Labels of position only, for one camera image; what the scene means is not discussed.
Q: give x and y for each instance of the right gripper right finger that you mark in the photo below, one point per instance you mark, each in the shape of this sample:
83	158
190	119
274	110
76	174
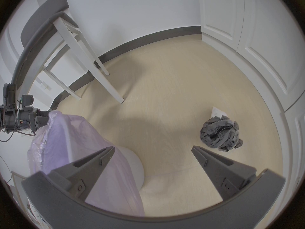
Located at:
224	175

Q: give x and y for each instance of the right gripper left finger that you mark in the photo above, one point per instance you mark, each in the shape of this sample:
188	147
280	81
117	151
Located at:
90	173

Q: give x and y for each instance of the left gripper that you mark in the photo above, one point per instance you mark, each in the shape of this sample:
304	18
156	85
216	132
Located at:
31	120

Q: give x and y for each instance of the purple plastic bag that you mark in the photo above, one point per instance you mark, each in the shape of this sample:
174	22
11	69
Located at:
59	137

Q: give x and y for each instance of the black plastic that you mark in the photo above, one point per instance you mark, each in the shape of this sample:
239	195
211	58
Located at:
219	132

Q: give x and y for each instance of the white printed wrapper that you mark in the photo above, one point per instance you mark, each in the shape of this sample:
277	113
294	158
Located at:
216	112

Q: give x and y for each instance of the white trash bin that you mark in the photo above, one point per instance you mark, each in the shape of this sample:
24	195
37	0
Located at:
133	166

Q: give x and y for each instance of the white chair with grey cushions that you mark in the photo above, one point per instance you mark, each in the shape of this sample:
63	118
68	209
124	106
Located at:
40	11

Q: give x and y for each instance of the white wardrobe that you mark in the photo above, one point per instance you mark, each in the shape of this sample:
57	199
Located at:
262	44

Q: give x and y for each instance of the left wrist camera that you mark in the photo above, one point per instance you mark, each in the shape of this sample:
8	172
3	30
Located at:
27	101

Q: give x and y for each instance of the white wall socket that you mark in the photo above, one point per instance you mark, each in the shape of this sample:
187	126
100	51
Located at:
44	85

